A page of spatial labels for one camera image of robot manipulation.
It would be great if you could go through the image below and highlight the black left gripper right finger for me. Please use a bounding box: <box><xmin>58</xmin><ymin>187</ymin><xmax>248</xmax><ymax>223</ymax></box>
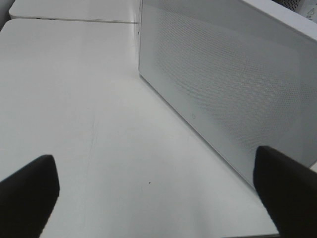
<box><xmin>253</xmin><ymin>146</ymin><xmax>317</xmax><ymax>238</ymax></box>

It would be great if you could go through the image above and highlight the white microwave oven body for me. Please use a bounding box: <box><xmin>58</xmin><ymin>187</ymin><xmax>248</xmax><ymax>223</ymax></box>
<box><xmin>242</xmin><ymin>0</ymin><xmax>317</xmax><ymax>24</ymax></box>

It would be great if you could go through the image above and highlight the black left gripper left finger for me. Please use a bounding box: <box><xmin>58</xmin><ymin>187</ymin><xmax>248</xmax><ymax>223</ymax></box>
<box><xmin>0</xmin><ymin>155</ymin><xmax>60</xmax><ymax>238</ymax></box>

